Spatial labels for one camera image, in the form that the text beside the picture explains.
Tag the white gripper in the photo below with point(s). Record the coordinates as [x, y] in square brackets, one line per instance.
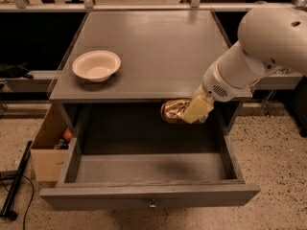
[215, 84]

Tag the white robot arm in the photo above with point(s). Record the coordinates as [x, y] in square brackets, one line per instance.
[270, 37]

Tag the open grey top drawer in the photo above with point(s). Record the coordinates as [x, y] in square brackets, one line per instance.
[109, 167]

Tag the silver drawer knob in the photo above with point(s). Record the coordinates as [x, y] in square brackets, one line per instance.
[152, 204]

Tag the grey wooden cabinet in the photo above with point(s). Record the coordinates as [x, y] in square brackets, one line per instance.
[163, 56]

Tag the white paper bowl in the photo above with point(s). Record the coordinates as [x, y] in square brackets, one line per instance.
[96, 66]

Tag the orange ball in box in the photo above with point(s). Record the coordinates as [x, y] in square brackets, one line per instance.
[67, 135]

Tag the cardboard box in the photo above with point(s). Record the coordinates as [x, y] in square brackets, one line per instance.
[48, 149]

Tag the black cloth on ledge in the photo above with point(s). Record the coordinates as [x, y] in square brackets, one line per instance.
[12, 71]

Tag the black stand leg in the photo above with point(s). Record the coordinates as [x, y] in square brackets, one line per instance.
[15, 177]

